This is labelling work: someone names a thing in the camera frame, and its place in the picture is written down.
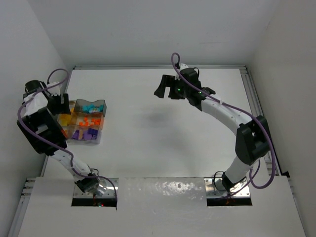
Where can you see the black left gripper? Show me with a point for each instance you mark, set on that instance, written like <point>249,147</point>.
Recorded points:
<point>59,104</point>

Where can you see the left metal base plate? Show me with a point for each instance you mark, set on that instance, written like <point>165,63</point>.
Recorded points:
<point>104,190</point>

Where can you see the small orange lego brick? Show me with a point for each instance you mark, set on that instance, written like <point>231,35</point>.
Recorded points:
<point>96,121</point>

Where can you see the teal 2x4 lego brick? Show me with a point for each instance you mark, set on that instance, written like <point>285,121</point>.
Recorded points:
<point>87,108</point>

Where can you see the clear container far left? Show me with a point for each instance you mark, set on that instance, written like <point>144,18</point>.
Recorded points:
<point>71,107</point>

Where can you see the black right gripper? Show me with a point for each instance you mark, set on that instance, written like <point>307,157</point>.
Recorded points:
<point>170,87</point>

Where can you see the lilac lego brick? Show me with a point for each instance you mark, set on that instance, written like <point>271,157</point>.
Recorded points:
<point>79,135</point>

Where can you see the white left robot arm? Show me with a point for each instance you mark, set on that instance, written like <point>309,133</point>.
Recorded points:
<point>41,103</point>

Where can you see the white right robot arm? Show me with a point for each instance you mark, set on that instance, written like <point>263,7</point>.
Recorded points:
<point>251,143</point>

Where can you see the purple lego plate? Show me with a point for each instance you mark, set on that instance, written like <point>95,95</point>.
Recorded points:
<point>91,134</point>

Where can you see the yellow long lego plate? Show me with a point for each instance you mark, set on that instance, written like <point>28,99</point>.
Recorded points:
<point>64,119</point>

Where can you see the orange round lego piece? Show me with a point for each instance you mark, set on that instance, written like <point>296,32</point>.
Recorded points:
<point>84,122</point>

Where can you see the smoky grey transparent container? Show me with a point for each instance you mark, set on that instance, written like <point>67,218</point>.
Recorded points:
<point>80,103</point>

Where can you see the clear transparent container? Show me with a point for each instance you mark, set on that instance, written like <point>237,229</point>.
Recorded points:
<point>89,142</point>

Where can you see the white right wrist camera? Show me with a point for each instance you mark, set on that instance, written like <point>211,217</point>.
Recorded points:
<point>180,67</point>

